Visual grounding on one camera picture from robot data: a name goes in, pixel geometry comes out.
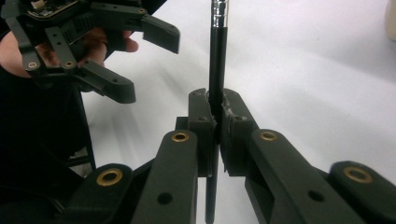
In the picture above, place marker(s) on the beige square cup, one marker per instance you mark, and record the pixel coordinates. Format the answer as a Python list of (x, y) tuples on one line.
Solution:
[(391, 18)]

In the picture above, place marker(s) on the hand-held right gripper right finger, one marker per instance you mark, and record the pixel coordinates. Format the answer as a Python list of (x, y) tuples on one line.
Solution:
[(280, 174)]

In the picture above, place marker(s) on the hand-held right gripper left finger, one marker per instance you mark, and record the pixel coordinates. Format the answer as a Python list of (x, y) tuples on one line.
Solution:
[(177, 174)]

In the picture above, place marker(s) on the black pen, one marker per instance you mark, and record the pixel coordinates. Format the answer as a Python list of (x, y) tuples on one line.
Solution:
[(217, 62)]

